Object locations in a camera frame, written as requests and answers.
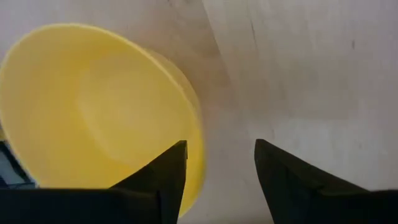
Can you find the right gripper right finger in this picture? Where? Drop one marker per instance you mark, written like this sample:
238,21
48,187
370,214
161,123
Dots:
286,186

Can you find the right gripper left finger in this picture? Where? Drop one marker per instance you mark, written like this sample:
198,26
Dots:
164,186

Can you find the yellow mini bowl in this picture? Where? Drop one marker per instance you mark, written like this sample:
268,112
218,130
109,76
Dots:
93,109

